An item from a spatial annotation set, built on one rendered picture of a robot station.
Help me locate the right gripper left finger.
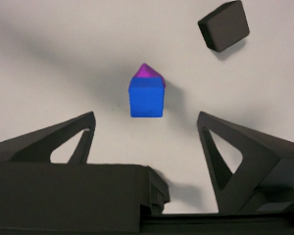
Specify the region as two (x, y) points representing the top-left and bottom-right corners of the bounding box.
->
(0, 111), (96, 163)

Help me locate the purple cube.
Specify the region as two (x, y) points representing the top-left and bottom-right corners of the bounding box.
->
(134, 63), (166, 88)

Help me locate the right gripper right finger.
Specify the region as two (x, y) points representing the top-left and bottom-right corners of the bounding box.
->
(197, 111), (294, 212)

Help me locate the blue cube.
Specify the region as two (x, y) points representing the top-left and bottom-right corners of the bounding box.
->
(128, 77), (165, 118)

